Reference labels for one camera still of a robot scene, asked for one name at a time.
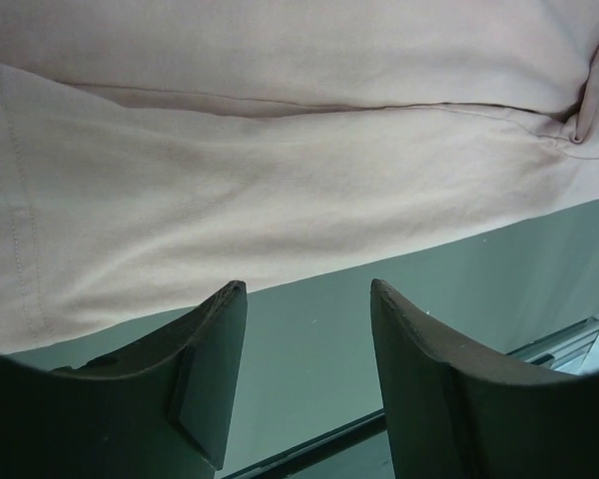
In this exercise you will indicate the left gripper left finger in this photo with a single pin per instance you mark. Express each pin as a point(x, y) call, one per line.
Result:
point(159, 407)

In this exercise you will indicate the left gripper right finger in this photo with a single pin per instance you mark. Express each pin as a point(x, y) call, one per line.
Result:
point(455, 408)

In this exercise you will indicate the pink t shirt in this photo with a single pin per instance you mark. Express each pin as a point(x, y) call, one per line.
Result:
point(151, 151)

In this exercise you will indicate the aluminium frame rail front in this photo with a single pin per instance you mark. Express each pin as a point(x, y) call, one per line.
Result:
point(564, 350)

